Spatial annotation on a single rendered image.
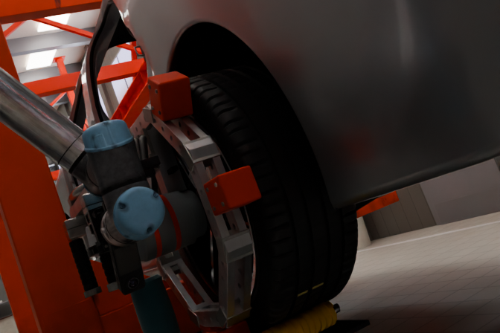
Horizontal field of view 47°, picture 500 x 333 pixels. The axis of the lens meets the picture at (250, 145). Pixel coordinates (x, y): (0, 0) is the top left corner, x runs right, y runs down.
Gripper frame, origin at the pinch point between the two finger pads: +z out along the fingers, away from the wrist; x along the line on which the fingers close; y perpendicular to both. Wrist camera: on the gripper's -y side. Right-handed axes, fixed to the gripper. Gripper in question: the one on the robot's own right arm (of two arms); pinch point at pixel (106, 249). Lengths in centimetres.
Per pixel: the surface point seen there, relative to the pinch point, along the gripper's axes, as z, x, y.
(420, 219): 422, -432, -72
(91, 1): 255, -95, 179
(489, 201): 315, -434, -71
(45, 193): 60, 0, 25
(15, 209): 60, 9, 22
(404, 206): 438, -431, -52
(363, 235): 486, -394, -70
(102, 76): 608, -186, 243
